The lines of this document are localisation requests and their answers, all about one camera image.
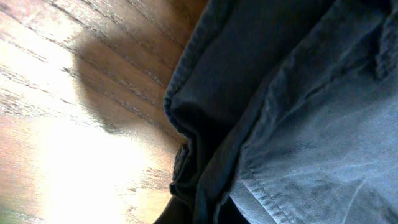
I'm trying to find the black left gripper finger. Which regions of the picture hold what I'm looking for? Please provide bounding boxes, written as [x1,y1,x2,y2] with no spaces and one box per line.
[154,195,249,224]

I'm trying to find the navy blue shorts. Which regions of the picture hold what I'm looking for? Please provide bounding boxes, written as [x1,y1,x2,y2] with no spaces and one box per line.
[164,0,397,224]

